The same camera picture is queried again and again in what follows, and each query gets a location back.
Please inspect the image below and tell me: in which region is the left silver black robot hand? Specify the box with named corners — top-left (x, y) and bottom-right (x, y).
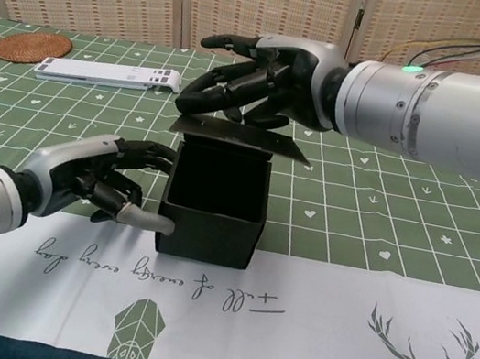
top-left (13, 118), bottom-right (191, 241)

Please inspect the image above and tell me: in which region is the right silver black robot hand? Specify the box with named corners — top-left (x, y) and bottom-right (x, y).
top-left (172, 17), bottom-right (355, 143)

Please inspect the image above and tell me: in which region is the black foldable cardboard box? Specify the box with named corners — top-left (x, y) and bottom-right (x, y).
top-left (146, 109), bottom-right (317, 279)

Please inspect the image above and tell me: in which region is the white folded laptop stand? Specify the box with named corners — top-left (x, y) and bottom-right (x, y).
top-left (33, 46), bottom-right (183, 105)

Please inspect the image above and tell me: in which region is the round brown woven coaster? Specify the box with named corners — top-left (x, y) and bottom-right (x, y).
top-left (0, 24), bottom-right (75, 73)

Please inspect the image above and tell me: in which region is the green checked tablecloth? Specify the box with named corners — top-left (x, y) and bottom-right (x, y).
top-left (0, 12), bottom-right (480, 359)

